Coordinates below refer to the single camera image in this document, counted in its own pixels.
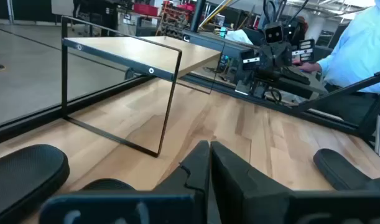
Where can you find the black metal table frame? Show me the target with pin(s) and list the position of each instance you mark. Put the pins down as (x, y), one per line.
(21, 127)

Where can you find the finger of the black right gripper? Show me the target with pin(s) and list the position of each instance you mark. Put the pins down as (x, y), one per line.
(251, 63)
(303, 51)

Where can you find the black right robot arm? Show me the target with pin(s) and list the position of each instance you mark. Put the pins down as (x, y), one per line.
(264, 84)

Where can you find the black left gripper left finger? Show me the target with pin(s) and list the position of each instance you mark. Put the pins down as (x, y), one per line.
(202, 168)

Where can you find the person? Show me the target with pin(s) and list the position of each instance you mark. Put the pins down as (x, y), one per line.
(357, 46)

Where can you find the red storage rack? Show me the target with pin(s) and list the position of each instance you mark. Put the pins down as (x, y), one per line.
(177, 15)

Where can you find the black pole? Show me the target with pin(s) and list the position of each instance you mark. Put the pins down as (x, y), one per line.
(197, 15)

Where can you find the black slide sandal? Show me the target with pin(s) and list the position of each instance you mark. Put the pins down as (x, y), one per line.
(107, 184)
(21, 174)
(336, 168)

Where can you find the black cabinet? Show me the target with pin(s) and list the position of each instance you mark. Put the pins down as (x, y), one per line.
(96, 15)

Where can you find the person's hand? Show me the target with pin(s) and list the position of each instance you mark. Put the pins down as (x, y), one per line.
(309, 67)

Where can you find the grey desk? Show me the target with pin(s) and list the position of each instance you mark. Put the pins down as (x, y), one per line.
(208, 42)

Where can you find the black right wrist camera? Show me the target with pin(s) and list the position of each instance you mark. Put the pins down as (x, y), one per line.
(273, 32)

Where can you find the white bag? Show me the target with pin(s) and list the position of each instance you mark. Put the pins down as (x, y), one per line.
(238, 36)

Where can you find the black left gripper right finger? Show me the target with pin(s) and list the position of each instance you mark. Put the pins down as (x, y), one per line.
(239, 193)

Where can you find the wooden shelf black metal frame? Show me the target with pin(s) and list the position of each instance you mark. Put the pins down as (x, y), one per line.
(140, 49)

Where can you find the red crate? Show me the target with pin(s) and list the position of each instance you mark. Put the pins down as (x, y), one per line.
(145, 9)

